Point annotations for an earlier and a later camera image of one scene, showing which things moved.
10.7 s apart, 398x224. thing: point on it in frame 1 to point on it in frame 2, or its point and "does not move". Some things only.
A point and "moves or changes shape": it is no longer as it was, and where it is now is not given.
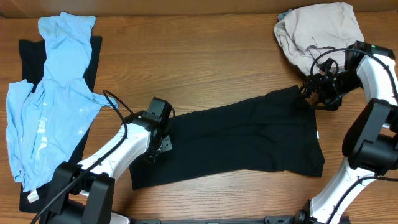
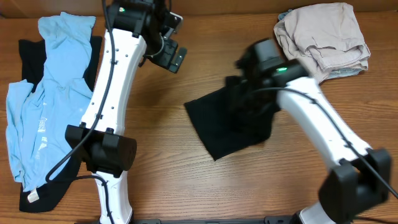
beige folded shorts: x=316 y=39 does not move
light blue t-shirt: x=44 y=118 does not move
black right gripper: x=316 y=80 to x=239 y=100
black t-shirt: x=272 y=132 moves or changes shape
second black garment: x=33 y=57 does not move
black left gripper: x=166 y=144 to x=165 y=60
